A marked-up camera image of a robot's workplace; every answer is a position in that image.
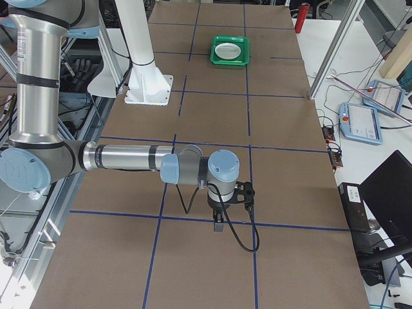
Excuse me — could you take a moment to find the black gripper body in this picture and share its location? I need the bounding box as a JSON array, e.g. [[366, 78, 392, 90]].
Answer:
[[207, 196, 230, 223]]

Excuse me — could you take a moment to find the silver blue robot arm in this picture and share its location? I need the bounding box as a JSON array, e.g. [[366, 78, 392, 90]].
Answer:
[[1, 1, 239, 231]]

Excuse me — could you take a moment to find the orange black terminal strip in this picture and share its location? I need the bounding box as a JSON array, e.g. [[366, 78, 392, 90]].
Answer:
[[321, 126, 343, 171]]

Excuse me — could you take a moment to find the black computer box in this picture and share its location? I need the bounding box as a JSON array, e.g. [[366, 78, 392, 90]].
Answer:
[[338, 182, 375, 234]]

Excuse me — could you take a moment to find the white round plate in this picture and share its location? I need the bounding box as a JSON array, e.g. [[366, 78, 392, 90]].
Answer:
[[214, 42, 241, 61]]

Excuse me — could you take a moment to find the green plastic tray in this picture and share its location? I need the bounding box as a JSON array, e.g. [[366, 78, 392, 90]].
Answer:
[[210, 35, 250, 66]]

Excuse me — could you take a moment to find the near blue teach pendant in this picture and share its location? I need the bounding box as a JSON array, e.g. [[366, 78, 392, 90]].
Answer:
[[339, 102, 383, 145]]

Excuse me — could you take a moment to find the blue teach pendant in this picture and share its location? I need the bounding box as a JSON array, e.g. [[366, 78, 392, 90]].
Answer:
[[339, 102, 383, 145], [366, 79, 406, 114]]

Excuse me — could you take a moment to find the black monitor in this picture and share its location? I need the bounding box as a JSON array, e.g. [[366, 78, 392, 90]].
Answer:
[[360, 150, 411, 245]]

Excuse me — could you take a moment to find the pink metal rod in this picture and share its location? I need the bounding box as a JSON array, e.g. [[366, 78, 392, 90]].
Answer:
[[327, 75, 411, 126]]

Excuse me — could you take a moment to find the far blue teach pendant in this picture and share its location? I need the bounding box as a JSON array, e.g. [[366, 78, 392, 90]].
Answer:
[[366, 79, 406, 114]]

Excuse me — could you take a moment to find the red cylinder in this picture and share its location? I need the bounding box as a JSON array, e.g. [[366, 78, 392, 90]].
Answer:
[[294, 3, 310, 34]]

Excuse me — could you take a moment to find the wooden beam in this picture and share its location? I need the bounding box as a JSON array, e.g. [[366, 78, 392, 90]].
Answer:
[[379, 27, 412, 79]]

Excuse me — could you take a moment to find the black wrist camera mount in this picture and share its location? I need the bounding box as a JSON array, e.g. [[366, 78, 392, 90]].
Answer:
[[233, 182, 255, 207]]

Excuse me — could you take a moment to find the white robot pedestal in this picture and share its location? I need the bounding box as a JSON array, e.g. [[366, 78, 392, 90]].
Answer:
[[115, 0, 173, 106]]

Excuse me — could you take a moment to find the aluminium frame post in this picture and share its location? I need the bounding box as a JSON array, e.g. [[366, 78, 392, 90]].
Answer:
[[308, 0, 365, 100]]

